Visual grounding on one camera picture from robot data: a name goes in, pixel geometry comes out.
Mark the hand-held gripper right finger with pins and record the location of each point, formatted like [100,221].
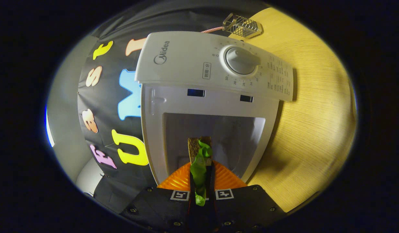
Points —
[245,207]

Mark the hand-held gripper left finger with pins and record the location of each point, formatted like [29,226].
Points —
[160,207]

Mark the brown bread lettuce sandwich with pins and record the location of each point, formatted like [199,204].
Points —
[199,168]

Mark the white microwave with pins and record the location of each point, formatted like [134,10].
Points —
[186,61]

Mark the pink striped straw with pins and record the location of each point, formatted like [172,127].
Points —
[212,29]

